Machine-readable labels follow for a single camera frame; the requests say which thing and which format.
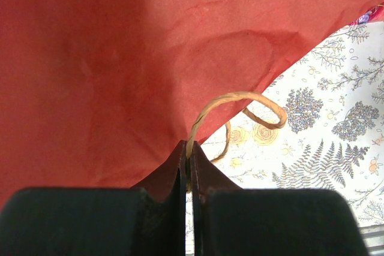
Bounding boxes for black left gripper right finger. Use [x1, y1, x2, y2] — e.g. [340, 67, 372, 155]
[188, 143, 368, 255]

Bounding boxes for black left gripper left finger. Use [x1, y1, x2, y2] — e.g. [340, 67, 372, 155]
[1, 141, 187, 255]

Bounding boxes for red brown paper bag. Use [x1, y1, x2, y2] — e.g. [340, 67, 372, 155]
[1, 0, 383, 203]

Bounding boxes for aluminium front rail frame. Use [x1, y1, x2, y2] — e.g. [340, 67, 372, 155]
[359, 224, 384, 256]

